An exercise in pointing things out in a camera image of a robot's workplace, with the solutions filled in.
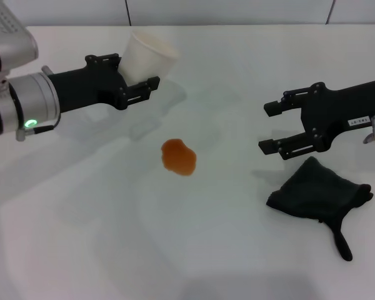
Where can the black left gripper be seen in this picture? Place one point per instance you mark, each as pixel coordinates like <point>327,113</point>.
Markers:
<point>84,87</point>

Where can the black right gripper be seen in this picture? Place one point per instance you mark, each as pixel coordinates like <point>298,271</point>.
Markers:
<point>347,106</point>

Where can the white paper cup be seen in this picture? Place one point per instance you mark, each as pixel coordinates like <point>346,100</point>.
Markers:
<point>147,62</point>

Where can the dark rag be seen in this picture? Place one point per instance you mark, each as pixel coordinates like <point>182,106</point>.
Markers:
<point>312,187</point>

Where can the brown water stain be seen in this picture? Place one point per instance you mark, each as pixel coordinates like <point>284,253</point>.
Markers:
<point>178,156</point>

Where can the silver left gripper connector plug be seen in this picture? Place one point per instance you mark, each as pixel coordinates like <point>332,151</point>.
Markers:
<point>46,69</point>

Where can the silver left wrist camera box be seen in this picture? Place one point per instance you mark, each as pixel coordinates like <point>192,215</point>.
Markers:
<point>12,43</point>

